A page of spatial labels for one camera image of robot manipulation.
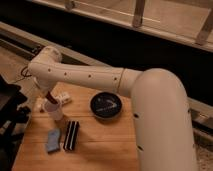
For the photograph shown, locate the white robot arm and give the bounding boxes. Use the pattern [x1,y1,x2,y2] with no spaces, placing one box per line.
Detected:
[28,46,198,171]

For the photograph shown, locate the black chair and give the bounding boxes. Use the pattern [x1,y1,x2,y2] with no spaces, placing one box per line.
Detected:
[0,75,30,171]

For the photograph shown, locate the black white striped block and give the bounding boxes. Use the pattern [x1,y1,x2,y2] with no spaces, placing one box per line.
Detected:
[63,121,80,151]

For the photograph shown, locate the blue sponge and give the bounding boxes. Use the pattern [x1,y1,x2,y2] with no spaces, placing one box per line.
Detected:
[45,129,61,153]

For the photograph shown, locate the black round bowl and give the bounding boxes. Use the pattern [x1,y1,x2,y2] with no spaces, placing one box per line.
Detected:
[90,92,122,119]

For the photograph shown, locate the black cable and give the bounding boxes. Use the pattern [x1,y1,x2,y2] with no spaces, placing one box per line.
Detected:
[13,64,33,84]

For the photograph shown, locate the wooden railing frame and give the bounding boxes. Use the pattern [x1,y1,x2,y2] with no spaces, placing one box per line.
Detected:
[29,0,213,52]

